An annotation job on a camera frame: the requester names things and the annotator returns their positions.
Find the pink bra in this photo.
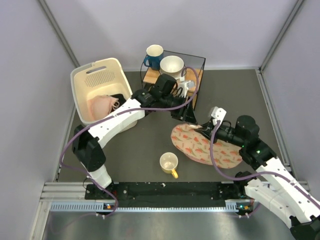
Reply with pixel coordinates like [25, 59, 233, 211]
[87, 95, 120, 121]

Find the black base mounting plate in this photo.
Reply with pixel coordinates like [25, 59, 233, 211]
[84, 181, 251, 202]

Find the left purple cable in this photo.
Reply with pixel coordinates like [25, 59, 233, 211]
[59, 66, 200, 218]

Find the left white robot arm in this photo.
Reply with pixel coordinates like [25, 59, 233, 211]
[72, 74, 200, 199]

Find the white ceramic bowl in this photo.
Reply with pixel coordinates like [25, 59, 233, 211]
[159, 55, 185, 80]

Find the yellow ceramic mug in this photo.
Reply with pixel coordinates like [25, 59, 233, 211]
[159, 152, 179, 179]

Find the black wire wooden shelf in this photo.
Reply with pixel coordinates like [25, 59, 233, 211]
[139, 50, 206, 109]

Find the cream plastic laundry basket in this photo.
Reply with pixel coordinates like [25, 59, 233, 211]
[70, 57, 133, 126]

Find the blue ceramic mug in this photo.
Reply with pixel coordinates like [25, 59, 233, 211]
[143, 44, 164, 71]

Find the floral bra laundry bag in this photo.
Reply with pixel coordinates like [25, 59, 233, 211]
[170, 123, 242, 169]

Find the black garment in basket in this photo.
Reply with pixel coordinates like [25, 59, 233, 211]
[108, 94, 126, 109]

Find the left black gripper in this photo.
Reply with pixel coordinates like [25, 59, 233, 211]
[160, 94, 198, 126]

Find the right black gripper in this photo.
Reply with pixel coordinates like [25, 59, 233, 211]
[195, 119, 246, 148]

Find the grey slotted cable duct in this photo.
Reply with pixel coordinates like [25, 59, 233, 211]
[49, 199, 253, 213]

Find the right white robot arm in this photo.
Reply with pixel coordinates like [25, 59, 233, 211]
[196, 107, 320, 240]

